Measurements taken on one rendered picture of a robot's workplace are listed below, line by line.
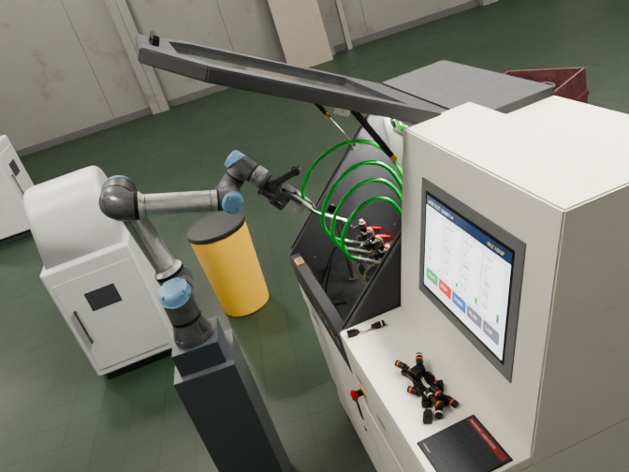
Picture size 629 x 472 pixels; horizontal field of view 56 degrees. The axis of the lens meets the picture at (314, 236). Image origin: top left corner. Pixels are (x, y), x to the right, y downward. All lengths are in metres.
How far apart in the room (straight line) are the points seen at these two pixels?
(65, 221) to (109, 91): 7.66
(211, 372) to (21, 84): 9.61
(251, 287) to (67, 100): 7.95
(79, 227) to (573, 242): 2.95
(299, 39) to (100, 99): 3.65
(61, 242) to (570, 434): 2.94
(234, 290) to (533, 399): 2.77
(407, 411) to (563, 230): 0.67
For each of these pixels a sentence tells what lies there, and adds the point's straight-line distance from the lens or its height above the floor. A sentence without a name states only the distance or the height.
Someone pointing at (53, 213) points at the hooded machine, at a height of 1.11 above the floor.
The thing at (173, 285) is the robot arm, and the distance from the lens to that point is 2.23.
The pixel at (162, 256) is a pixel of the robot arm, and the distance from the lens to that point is 2.27.
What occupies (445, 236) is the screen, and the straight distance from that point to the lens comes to 1.56.
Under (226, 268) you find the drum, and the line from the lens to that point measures 3.80.
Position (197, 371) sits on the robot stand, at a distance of 2.32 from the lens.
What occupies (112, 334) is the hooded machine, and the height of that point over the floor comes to 0.31.
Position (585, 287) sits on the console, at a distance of 1.27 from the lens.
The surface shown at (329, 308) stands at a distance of 2.08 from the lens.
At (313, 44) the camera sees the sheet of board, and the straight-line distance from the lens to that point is 10.64.
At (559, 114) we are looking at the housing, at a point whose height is 1.47.
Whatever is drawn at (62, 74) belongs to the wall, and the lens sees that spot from 11.30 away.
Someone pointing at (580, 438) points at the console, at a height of 0.96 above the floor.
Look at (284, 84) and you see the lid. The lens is 1.57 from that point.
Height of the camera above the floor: 2.12
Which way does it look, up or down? 27 degrees down
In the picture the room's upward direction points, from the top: 18 degrees counter-clockwise
